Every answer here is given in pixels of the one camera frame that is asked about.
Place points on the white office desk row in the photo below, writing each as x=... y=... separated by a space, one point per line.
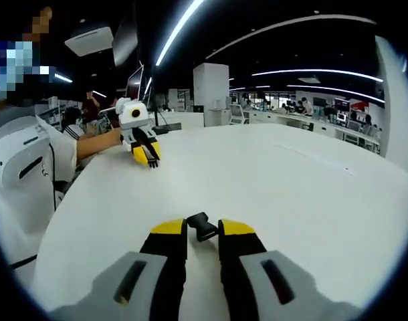
x=324 y=128

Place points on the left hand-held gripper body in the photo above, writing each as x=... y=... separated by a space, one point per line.
x=132 y=122

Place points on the black plastic buckle pronged part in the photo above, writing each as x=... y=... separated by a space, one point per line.
x=152 y=164

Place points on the thin-edged computer monitor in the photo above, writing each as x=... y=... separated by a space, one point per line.
x=135 y=83

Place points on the white ceiling air conditioner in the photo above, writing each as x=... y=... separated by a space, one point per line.
x=88 y=40

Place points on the white office chair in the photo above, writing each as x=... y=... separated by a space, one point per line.
x=239 y=114

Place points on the white chest-worn device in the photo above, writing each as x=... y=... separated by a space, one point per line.
x=20 y=157

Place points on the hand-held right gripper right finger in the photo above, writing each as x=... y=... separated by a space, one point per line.
x=244 y=257

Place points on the black plastic buckle socket part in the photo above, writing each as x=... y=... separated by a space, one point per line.
x=204 y=229

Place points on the black tripod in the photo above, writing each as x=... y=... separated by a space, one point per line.
x=164 y=123

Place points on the long ceiling light strip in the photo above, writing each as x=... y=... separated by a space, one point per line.
x=179 y=33

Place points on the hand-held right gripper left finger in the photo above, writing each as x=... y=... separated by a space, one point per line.
x=164 y=254

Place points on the person's white shirt sleeve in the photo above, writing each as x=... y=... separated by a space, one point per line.
x=64 y=154

